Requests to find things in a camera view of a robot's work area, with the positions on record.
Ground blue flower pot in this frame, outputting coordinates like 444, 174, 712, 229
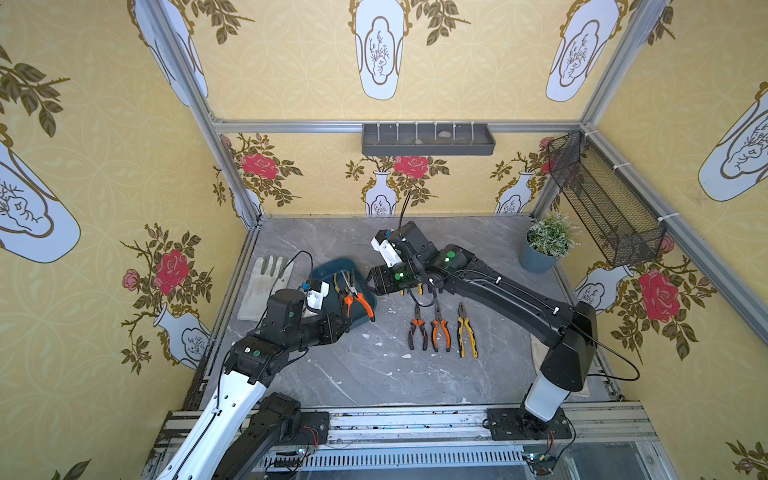
518, 240, 558, 273

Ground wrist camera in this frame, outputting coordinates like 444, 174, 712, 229
371, 230, 403, 268
304, 279, 329, 313

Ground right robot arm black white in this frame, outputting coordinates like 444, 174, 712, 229
368, 239, 597, 422

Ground left work glove beige green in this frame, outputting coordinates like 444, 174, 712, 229
236, 255, 293, 322

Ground green white artificial plant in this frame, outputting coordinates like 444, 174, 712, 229
527, 211, 579, 259

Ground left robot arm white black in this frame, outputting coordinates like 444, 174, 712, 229
159, 289, 352, 479

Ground orange black pliers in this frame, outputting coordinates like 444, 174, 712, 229
407, 304, 429, 351
431, 301, 452, 353

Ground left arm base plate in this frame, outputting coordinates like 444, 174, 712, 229
297, 410, 330, 446

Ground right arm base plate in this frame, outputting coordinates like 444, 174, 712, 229
482, 407, 574, 441

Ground orange long nose pliers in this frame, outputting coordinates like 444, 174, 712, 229
341, 270, 376, 322

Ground right work glove beige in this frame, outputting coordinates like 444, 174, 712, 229
530, 336, 549, 374

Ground black wire mesh basket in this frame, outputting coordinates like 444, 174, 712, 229
545, 132, 666, 267

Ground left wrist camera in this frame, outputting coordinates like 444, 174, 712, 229
304, 279, 329, 313

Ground teal plastic storage box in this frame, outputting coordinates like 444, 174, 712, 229
310, 257, 377, 328

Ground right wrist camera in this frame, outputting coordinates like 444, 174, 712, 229
371, 230, 403, 268

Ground aluminium front rail frame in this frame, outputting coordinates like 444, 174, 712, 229
143, 402, 676, 479

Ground grey wall shelf tray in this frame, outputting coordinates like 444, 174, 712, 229
361, 121, 497, 157

